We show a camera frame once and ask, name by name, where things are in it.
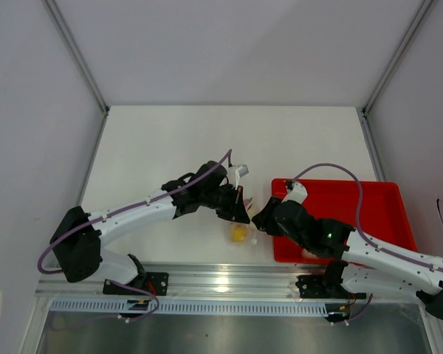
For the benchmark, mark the clear zip top bag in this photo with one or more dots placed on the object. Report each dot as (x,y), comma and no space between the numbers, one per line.
(252,240)

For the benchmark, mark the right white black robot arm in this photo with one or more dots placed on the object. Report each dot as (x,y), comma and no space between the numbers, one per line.
(329,238)

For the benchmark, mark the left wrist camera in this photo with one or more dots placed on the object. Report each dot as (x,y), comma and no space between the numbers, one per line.
(235,173)

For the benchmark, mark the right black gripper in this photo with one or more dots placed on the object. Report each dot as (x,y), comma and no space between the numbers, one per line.
(264,220)

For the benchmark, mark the aluminium mounting rail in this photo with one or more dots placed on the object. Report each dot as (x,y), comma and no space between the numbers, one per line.
(220,282)

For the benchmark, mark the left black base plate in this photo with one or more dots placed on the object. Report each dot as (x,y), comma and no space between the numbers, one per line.
(158,283)

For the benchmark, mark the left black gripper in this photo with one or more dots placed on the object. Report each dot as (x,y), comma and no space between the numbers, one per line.
(235,212)

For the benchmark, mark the white egg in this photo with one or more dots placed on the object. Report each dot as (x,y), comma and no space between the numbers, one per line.
(307,254)

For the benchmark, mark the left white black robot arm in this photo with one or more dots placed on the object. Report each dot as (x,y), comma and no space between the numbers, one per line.
(80,242)

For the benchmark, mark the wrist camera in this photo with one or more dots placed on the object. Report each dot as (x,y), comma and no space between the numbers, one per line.
(235,173)
(295,191)

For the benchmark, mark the yellow toy pepper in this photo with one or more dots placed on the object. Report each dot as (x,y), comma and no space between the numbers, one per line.
(239,233)

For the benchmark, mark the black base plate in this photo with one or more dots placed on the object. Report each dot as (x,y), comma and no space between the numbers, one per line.
(158,283)
(312,287)

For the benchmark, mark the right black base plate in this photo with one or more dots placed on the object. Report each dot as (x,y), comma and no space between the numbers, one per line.
(312,287)

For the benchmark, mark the red plastic tray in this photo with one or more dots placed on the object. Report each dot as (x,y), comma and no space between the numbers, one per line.
(382,215)

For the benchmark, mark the white slotted cable duct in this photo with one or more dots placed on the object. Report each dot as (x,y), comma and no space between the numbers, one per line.
(191,307)

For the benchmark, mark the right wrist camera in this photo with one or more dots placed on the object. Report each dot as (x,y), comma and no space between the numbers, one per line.
(295,191)

